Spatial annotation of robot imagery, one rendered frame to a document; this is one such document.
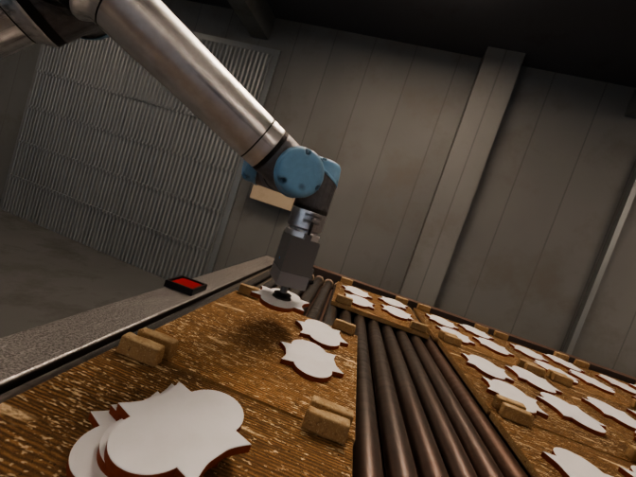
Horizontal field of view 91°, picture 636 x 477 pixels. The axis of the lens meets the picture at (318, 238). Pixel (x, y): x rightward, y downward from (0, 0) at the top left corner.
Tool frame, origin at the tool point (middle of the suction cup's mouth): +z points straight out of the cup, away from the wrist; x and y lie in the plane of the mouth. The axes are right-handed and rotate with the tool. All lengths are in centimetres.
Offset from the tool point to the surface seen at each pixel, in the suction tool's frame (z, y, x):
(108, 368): 6.0, -21.8, 25.0
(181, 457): 3.0, -37.9, 15.4
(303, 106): -122, 262, -37
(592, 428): 5, -24, -71
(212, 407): 3.1, -31.2, 12.9
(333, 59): -174, 254, -50
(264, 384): 6.0, -21.1, 4.6
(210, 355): 6.0, -15.0, 12.6
